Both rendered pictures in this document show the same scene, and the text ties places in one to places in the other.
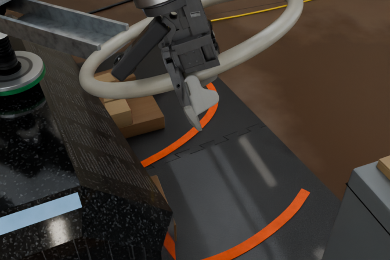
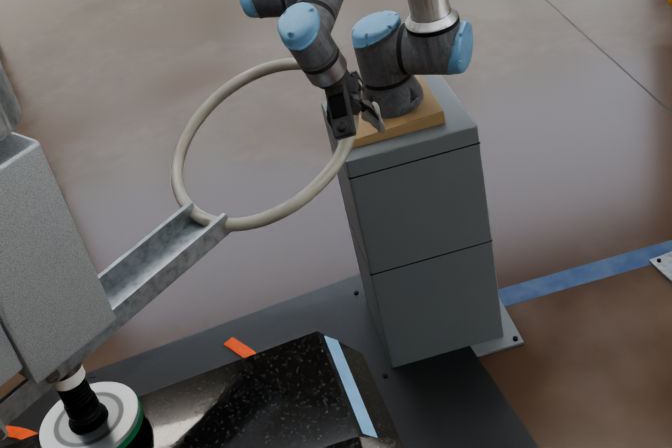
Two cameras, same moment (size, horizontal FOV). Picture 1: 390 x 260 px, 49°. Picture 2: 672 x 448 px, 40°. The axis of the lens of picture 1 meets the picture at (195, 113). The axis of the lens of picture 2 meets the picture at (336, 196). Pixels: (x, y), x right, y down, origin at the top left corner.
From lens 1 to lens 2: 1.89 m
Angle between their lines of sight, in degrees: 57
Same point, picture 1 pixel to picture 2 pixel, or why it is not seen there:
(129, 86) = (345, 147)
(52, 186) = (314, 352)
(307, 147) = (155, 332)
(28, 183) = (304, 372)
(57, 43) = (188, 258)
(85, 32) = (161, 251)
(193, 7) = not seen: hidden behind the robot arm
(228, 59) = not seen: hidden behind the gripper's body
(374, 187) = (369, 153)
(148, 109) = not seen: outside the picture
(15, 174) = (288, 386)
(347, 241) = (381, 217)
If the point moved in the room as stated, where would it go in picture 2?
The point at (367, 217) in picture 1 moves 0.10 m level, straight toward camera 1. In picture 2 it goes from (381, 177) to (407, 186)
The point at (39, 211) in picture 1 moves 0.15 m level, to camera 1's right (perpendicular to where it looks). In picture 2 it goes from (340, 364) to (350, 317)
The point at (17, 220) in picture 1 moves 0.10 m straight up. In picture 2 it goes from (348, 380) to (339, 347)
